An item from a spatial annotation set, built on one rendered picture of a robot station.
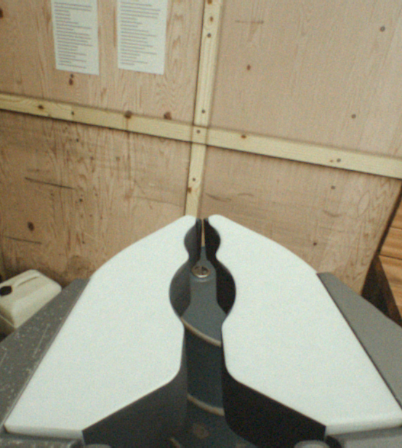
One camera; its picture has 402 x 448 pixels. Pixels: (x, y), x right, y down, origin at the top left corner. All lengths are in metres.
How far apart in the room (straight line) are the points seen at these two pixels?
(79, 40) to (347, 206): 1.36
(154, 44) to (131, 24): 0.12
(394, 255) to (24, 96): 1.84
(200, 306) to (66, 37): 1.27
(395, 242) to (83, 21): 1.60
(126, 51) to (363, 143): 1.05
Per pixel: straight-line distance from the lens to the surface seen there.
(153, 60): 1.64
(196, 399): 1.28
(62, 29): 1.83
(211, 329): 1.12
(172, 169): 1.70
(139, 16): 1.66
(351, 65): 1.55
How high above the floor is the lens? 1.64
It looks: 28 degrees down
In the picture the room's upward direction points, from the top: 7 degrees clockwise
